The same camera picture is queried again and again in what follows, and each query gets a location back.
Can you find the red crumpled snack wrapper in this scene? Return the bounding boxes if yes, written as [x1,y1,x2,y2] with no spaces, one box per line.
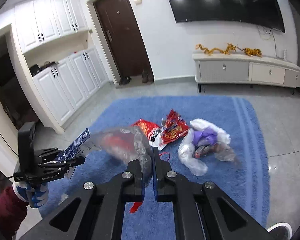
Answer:
[161,109,189,144]

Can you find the brown shoes pair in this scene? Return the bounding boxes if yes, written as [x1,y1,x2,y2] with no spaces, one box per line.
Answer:
[141,69,153,83]

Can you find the dark red sleeve forearm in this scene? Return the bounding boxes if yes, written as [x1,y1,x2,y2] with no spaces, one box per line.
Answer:
[0,186,29,239]

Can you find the white TV cables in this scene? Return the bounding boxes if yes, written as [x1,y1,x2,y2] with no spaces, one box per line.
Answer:
[257,24,285,58]

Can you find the golden dragon figurine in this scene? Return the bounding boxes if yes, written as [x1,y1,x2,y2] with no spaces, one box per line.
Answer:
[195,43,238,55]

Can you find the white router box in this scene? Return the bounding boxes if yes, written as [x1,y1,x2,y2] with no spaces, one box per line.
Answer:
[283,49,287,61]

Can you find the red white snack bag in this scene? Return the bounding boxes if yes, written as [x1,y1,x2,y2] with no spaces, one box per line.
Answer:
[132,119,166,151]

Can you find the golden tiger figurine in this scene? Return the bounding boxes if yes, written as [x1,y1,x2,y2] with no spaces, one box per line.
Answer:
[236,47,262,57]

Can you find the brown entrance door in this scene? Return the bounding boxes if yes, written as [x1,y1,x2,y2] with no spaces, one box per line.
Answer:
[93,0,154,80]

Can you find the white grey TV cabinet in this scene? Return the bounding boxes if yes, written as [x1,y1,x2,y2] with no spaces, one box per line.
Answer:
[192,53,300,91]

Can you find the white lower cabinets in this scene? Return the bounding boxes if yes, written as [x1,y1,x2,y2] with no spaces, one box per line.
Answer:
[33,47,108,126]

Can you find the blue fluffy rug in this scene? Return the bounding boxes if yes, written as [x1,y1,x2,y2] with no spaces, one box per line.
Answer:
[36,96,271,239]

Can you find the clear plastic wrapper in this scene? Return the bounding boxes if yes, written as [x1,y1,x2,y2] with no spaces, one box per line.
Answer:
[78,126,152,187]

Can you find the black shoes pair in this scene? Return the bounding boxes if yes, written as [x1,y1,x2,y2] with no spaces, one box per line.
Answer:
[119,76,132,85]

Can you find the white upper wall cabinets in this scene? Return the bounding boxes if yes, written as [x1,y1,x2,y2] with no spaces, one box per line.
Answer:
[14,0,88,54]

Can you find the blue white gloved left hand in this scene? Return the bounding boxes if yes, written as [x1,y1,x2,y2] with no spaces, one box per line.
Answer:
[12,181,49,208]

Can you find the white rimmed trash bin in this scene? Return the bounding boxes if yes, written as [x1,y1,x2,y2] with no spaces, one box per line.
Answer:
[267,222,293,240]

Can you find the black wall television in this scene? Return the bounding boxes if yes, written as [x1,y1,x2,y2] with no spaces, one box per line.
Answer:
[169,0,285,33]

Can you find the white purple plastic bag bundle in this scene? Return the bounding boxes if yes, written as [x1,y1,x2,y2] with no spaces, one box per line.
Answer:
[178,119,240,176]

